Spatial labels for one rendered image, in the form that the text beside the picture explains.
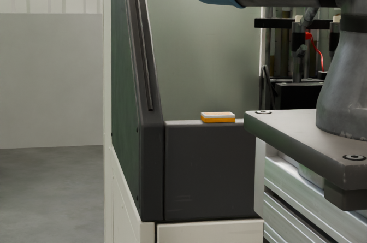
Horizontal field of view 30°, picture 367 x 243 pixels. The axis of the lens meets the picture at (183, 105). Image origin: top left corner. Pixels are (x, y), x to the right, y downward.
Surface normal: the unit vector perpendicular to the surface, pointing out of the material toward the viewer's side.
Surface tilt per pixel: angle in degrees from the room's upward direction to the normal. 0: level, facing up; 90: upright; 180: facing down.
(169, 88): 90
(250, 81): 90
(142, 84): 43
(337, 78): 73
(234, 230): 90
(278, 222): 90
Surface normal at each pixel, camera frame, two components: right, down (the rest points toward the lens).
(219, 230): 0.18, 0.16
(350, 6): -0.95, 0.04
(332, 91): -0.92, -0.26
